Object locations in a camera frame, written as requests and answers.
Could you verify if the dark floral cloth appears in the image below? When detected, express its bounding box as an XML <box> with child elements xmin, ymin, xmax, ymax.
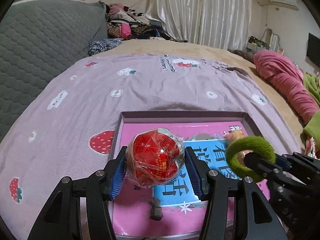
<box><xmin>87</xmin><ymin>38</ymin><xmax>122</xmax><ymax>56</ymax></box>

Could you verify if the red floral cloth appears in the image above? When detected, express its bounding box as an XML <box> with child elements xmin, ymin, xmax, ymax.
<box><xmin>305</xmin><ymin>137</ymin><xmax>320</xmax><ymax>159</ymax></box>

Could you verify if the black television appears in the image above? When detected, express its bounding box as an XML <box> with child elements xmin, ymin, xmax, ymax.
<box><xmin>306</xmin><ymin>32</ymin><xmax>320</xmax><ymax>67</ymax></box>

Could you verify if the grey quilted headboard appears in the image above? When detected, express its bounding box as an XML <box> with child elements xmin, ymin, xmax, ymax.
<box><xmin>0</xmin><ymin>0</ymin><xmax>108</xmax><ymax>140</ymax></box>

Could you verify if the green fleece blanket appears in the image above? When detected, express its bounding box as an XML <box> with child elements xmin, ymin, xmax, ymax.
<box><xmin>300</xmin><ymin>75</ymin><xmax>320</xmax><ymax>145</ymax></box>

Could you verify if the green fuzzy hair ring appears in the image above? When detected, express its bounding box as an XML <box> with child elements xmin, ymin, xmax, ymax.
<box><xmin>226</xmin><ymin>136</ymin><xmax>277</xmax><ymax>182</ymax></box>

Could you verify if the white metal rack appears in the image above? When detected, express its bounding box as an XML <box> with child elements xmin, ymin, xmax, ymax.
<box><xmin>262</xmin><ymin>28</ymin><xmax>280</xmax><ymax>53</ymax></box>

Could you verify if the pile of clothes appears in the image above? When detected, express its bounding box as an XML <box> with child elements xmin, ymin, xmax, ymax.
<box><xmin>105</xmin><ymin>3</ymin><xmax>188</xmax><ymax>43</ymax></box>

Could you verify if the red snack ball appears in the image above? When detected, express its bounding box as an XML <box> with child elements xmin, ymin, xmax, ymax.
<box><xmin>125</xmin><ymin>127</ymin><xmax>186</xmax><ymax>188</ymax></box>

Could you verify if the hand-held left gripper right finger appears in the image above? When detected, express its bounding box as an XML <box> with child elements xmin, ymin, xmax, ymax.
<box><xmin>184</xmin><ymin>146</ymin><xmax>288</xmax><ymax>240</ymax></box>

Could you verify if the black bag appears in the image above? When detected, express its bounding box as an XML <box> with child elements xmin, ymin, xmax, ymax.
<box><xmin>248</xmin><ymin>36</ymin><xmax>267</xmax><ymax>47</ymax></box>

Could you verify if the white satin curtain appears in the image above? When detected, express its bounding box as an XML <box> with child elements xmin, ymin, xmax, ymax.
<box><xmin>146</xmin><ymin>0</ymin><xmax>253</xmax><ymax>50</ymax></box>

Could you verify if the pink comforter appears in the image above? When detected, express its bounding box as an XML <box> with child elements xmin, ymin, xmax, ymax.
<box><xmin>253</xmin><ymin>50</ymin><xmax>320</xmax><ymax>127</ymax></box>

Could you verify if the pink printed book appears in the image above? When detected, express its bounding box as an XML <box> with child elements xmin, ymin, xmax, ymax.
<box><xmin>111</xmin><ymin>121</ymin><xmax>250</xmax><ymax>237</ymax></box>

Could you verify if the white air conditioner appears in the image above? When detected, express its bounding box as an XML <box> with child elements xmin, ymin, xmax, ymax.
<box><xmin>269</xmin><ymin>0</ymin><xmax>299</xmax><ymax>10</ymax></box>

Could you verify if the brown cloth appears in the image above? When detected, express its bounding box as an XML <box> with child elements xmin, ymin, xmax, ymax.
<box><xmin>230</xmin><ymin>50</ymin><xmax>255</xmax><ymax>61</ymax></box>

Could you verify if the shallow grey cardboard box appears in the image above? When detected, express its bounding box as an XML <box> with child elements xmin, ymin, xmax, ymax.
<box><xmin>107</xmin><ymin>110</ymin><xmax>262</xmax><ymax>238</ymax></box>

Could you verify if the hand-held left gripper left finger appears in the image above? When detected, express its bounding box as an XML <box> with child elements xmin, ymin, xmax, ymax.
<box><xmin>27</xmin><ymin>146</ymin><xmax>128</xmax><ymax>240</ymax></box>

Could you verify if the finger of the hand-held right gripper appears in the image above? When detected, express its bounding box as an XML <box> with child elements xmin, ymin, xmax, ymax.
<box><xmin>244</xmin><ymin>152</ymin><xmax>285</xmax><ymax>183</ymax></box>
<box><xmin>275</xmin><ymin>154</ymin><xmax>300</xmax><ymax>171</ymax></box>

